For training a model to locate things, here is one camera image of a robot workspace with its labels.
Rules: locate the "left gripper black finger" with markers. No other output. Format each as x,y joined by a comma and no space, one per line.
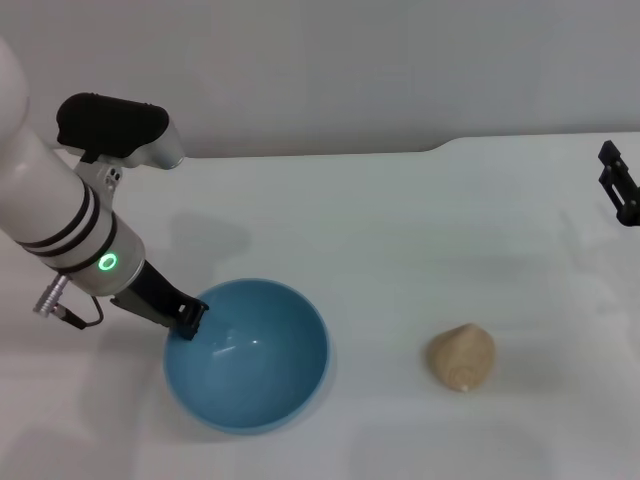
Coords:
192,317

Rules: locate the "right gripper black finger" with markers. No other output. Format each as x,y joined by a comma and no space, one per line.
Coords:
620,175

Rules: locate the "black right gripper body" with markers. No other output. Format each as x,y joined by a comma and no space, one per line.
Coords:
631,212

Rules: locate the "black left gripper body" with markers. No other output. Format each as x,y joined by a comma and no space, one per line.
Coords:
155,300

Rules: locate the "blue bowl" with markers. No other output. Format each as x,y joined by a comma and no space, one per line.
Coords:
250,360

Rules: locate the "beige egg yolk pastry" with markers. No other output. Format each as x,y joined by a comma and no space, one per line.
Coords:
461,357

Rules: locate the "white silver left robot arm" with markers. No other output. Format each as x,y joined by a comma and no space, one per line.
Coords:
55,200

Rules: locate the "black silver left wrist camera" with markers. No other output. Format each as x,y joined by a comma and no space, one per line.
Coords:
110,125

